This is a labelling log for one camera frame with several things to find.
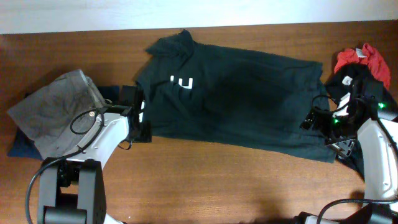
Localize dark green Nike t-shirt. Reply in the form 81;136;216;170
136;30;336;162

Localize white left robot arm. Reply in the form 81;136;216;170
32;86;152;224

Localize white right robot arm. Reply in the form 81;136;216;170
300;77;397;223

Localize black garment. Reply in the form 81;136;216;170
325;63;397;178

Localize red garment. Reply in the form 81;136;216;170
333;43;391;90

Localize grey folded shorts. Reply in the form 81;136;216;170
7;70;106;159

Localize navy blue folded garment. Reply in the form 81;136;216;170
7;85;120;161

